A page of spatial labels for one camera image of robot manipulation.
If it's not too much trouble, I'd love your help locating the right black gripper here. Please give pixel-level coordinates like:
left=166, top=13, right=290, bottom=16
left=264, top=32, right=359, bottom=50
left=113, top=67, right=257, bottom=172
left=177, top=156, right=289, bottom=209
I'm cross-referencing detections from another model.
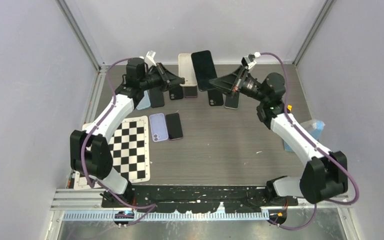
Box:
left=208, top=66, right=268, bottom=104

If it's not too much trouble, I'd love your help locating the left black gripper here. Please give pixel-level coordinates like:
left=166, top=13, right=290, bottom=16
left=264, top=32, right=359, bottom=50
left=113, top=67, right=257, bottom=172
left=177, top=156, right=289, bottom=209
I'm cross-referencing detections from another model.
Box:
left=140, top=63, right=185, bottom=93

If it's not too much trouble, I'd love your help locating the black camera-hole case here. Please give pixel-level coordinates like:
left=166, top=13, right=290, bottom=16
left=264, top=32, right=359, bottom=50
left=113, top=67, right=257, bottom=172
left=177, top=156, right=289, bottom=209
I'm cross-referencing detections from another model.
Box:
left=168, top=85, right=184, bottom=101

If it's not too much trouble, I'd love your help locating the cream pink case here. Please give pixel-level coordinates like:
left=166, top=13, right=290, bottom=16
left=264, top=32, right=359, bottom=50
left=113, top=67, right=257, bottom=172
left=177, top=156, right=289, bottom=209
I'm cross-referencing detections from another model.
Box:
left=178, top=53, right=198, bottom=87

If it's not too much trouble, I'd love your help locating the bare phone silver edge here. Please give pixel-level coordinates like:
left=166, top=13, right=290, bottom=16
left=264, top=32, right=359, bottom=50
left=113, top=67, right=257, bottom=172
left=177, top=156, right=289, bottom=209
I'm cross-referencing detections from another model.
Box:
left=224, top=92, right=240, bottom=110

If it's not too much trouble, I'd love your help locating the phone with pink case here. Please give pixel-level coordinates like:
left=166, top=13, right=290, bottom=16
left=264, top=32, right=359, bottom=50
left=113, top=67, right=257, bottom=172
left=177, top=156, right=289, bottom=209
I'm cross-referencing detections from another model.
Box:
left=191, top=50, right=218, bottom=92

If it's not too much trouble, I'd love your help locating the light blue case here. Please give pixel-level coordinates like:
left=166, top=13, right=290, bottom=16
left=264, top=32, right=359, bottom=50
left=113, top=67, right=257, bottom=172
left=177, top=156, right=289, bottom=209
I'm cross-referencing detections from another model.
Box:
left=136, top=90, right=151, bottom=111

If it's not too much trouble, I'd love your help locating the lilac case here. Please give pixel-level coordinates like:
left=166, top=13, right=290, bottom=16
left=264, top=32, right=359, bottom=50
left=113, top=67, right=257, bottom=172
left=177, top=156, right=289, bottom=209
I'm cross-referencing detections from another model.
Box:
left=149, top=113, right=169, bottom=143

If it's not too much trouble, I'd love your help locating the phone with lilac case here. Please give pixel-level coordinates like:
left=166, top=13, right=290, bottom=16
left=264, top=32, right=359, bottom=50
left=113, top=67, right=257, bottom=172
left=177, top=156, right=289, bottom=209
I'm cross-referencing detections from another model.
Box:
left=165, top=113, right=184, bottom=141

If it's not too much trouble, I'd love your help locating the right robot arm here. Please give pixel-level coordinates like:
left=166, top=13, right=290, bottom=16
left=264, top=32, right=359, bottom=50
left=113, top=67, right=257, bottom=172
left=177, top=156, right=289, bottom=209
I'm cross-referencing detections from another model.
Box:
left=209, top=66, right=348, bottom=205

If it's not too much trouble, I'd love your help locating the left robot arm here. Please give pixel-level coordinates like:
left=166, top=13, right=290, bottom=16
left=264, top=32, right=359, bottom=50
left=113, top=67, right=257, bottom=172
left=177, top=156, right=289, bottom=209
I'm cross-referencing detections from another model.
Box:
left=69, top=57, right=185, bottom=207

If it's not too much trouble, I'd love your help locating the checkerboard calibration mat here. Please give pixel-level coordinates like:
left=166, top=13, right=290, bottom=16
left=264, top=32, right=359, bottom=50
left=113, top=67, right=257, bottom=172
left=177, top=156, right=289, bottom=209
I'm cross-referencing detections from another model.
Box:
left=73, top=115, right=151, bottom=191

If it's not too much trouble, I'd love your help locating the blue plastic bag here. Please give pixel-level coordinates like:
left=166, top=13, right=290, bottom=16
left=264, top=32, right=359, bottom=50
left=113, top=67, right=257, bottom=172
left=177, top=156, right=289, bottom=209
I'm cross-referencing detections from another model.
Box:
left=300, top=119, right=325, bottom=141

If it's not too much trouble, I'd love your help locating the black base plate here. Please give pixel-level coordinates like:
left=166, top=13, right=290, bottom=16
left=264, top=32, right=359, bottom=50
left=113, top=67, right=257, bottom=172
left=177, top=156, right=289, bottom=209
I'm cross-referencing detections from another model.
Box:
left=120, top=185, right=299, bottom=214

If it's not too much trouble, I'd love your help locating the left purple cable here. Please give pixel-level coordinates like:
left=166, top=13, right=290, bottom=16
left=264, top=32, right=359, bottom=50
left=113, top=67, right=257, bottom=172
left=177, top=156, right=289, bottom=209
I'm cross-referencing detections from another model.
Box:
left=80, top=58, right=158, bottom=227

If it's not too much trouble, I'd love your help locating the purple cable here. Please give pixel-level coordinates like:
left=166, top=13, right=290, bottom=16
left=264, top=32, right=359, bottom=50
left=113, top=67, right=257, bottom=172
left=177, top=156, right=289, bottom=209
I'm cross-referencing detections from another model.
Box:
left=80, top=58, right=158, bottom=227
left=259, top=51, right=360, bottom=231

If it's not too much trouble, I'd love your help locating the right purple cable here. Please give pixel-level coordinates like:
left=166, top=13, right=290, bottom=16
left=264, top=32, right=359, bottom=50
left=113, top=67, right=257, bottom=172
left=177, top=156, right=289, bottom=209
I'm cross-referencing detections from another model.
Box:
left=259, top=51, right=360, bottom=231

